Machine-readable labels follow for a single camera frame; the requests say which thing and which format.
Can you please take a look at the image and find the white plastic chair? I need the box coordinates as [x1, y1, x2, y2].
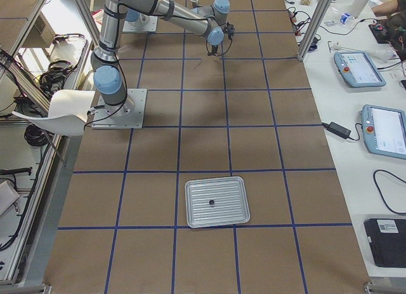
[12, 90, 95, 137]

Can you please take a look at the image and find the black box with label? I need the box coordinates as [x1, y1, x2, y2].
[363, 218, 405, 268]

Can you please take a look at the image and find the blue teach pendant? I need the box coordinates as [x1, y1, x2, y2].
[333, 51, 386, 88]
[361, 105, 405, 159]

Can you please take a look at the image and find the black cable bundle on table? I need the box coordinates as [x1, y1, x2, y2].
[287, 6, 320, 37]

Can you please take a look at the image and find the aluminium frame post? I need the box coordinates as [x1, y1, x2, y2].
[297, 0, 331, 62]

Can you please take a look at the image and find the black power adapter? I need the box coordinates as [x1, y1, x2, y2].
[327, 122, 351, 139]

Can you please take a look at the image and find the person at desk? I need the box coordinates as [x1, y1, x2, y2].
[371, 0, 405, 61]

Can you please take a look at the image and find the upper blue teach pendant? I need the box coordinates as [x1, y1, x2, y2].
[333, 51, 386, 88]

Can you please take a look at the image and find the lower blue teach pendant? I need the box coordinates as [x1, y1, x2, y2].
[361, 105, 405, 159]

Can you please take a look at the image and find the ribbed metal tray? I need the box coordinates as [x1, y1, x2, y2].
[185, 176, 251, 229]

